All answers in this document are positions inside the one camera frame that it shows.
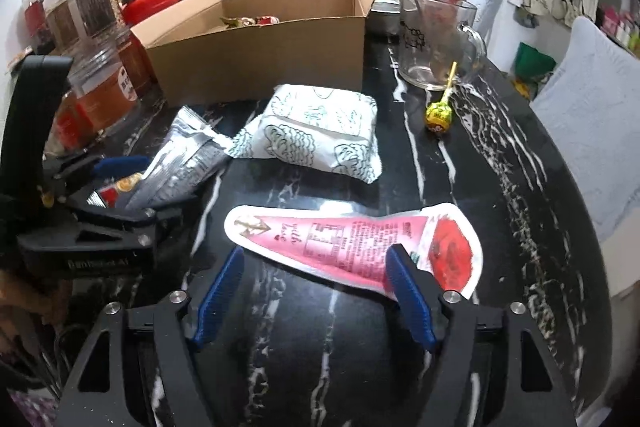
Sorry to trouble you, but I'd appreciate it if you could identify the white printed snack packet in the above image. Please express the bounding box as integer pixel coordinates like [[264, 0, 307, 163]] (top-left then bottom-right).
[[223, 83, 383, 184]]

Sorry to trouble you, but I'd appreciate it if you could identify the grey cloth covered chair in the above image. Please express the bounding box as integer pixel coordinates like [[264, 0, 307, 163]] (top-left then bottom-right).
[[530, 17, 640, 243]]

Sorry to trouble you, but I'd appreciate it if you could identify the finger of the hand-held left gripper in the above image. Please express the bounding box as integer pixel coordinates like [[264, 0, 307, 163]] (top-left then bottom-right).
[[46, 155, 152, 181], [64, 201, 184, 244]]

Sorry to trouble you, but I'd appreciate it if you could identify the yellow green lollipop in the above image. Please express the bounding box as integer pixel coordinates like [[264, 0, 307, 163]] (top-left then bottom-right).
[[424, 61, 458, 135]]

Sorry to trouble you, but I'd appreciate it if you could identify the row of small bottles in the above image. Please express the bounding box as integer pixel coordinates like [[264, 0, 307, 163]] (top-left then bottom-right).
[[602, 4, 640, 48]]

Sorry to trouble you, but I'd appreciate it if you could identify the pink cone-shaped snack packet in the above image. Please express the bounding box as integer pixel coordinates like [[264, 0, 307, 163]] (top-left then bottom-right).
[[223, 202, 483, 300]]

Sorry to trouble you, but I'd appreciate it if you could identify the silver foil snack packet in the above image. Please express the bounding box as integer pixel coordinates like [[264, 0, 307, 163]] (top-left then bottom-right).
[[97, 105, 233, 210]]

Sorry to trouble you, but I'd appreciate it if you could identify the green bag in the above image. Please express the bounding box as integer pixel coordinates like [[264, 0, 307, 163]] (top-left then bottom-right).
[[512, 42, 556, 82]]

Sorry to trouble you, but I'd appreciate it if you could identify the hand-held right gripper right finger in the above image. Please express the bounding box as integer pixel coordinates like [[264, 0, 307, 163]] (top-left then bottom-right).
[[385, 243, 577, 427]]

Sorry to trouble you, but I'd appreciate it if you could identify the red plastic container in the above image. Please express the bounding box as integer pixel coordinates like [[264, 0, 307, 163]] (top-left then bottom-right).
[[122, 0, 180, 26]]

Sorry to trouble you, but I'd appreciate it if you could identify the steel pot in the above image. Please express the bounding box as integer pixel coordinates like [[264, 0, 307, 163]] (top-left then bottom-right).
[[369, 0, 401, 36]]

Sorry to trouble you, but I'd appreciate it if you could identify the clear glass mug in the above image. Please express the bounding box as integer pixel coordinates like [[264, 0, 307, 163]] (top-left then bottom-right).
[[397, 0, 488, 90]]

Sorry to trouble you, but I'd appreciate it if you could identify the white cushioned chair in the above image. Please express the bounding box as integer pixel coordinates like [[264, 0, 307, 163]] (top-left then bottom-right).
[[467, 0, 508, 38]]

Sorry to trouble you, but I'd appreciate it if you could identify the cardboard box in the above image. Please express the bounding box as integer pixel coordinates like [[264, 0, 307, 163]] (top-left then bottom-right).
[[130, 0, 383, 108]]

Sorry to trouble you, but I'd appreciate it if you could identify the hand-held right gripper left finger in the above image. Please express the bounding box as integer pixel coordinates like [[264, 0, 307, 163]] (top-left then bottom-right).
[[56, 247, 246, 427]]

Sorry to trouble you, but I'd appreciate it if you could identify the person's left hand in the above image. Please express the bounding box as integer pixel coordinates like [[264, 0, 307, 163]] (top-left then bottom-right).
[[0, 269, 59, 324]]

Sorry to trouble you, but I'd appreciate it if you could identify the row of clear spice jars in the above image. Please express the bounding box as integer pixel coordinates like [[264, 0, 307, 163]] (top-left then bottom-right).
[[20, 0, 157, 158]]

